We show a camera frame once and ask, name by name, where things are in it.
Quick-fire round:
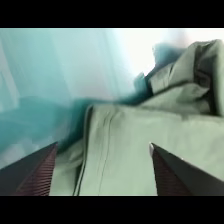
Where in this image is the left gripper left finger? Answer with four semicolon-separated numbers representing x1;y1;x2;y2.
0;141;59;197

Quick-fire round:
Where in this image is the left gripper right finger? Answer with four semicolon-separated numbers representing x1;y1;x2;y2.
148;142;224;197

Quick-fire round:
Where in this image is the green shirt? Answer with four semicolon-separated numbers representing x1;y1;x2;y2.
49;39;224;197

